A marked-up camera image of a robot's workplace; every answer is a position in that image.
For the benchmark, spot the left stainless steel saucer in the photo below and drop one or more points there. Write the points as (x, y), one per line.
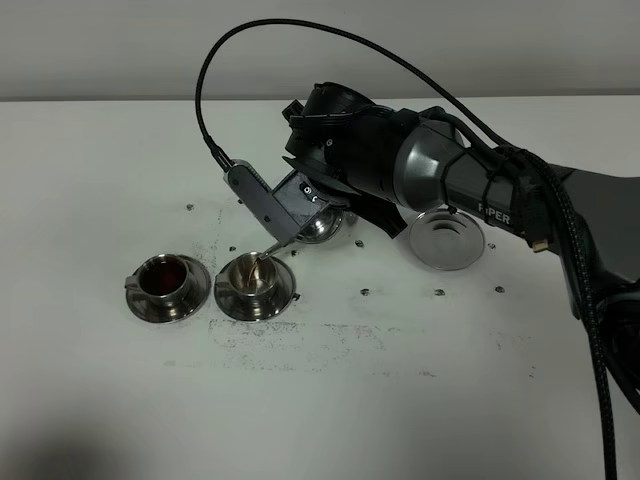
(171, 312)

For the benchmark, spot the steel saucer under teapot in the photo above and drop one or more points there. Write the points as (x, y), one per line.
(446, 241)

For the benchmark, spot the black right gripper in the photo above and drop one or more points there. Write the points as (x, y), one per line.
(349, 145)

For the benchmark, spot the right stainless steel saucer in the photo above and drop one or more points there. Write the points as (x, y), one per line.
(265, 308)

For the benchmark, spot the right stainless steel teacup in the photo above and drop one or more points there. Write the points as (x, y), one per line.
(246, 277)

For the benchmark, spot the stainless steel teacup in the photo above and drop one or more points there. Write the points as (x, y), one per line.
(162, 278)
(246, 277)

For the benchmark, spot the stainless steel teapot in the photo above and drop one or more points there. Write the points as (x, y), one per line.
(322, 228)

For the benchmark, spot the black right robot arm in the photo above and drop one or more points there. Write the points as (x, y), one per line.
(444, 163)

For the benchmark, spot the left stainless steel teacup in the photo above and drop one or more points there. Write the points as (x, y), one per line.
(162, 278)

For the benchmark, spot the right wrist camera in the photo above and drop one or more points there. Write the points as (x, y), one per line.
(283, 211)

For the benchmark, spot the stainless steel saucer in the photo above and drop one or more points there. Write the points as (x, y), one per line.
(265, 308)
(171, 312)

